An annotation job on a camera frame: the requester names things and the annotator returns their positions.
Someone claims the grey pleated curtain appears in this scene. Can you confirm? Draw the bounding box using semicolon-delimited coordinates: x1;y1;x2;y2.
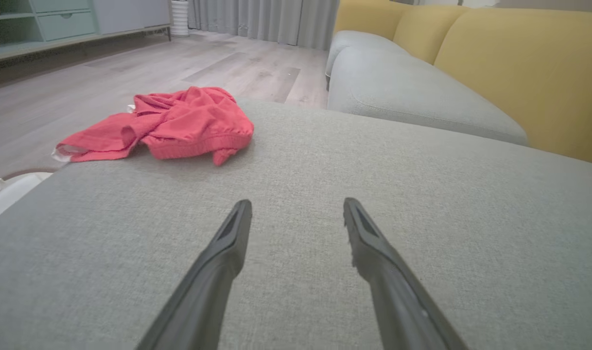
188;0;340;51

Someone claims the yellow sofa back cushion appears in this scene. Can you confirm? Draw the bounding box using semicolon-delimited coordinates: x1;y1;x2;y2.
393;5;471;65
334;0;413;40
435;7;592;167

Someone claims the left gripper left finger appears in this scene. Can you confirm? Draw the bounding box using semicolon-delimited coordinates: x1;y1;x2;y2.
136;199;253;350

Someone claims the white ribbed vase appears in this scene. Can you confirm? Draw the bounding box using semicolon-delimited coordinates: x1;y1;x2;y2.
171;0;190;37

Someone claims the white rounded plastic object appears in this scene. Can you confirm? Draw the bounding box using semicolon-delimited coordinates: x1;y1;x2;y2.
0;171;53;225

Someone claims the pale green media cabinet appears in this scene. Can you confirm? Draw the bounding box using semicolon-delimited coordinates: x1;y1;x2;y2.
0;0;173;64

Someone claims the grey sofa seat cushion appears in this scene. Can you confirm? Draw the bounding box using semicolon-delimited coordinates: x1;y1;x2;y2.
328;47;529;146
325;30;408;78

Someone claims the large grey fabric sofa ottoman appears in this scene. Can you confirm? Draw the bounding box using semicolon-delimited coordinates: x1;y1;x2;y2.
0;97;592;350

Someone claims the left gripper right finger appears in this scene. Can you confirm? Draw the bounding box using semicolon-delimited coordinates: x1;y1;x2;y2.
343;197;469;350

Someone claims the red and white sports jersey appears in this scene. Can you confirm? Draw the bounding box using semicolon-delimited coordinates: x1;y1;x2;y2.
52;87;254;167

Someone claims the pale green cabinet drawer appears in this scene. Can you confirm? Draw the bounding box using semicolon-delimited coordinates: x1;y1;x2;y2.
31;0;92;14
36;11;97;42

